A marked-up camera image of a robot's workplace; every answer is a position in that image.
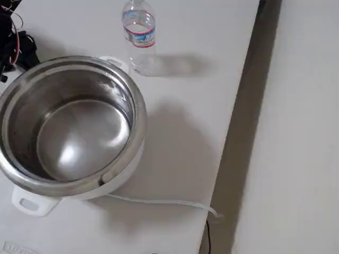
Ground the thin black cable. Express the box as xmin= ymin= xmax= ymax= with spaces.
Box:
xmin=206 ymin=219 xmax=213 ymax=254

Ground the white printed label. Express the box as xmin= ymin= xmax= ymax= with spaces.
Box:
xmin=3 ymin=240 xmax=39 ymax=254

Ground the white power cord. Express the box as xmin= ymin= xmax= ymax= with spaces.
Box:
xmin=105 ymin=194 xmax=225 ymax=219

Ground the white rice cooker body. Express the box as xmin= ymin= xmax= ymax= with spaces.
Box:
xmin=0 ymin=55 xmax=146 ymax=217

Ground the red wire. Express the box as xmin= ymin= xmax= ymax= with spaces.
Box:
xmin=10 ymin=13 xmax=24 ymax=65

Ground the clear plastic water bottle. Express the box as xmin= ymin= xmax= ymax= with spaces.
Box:
xmin=121 ymin=0 xmax=159 ymax=77

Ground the steel inner cooking pot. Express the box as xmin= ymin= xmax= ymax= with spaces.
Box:
xmin=4 ymin=65 xmax=137 ymax=183

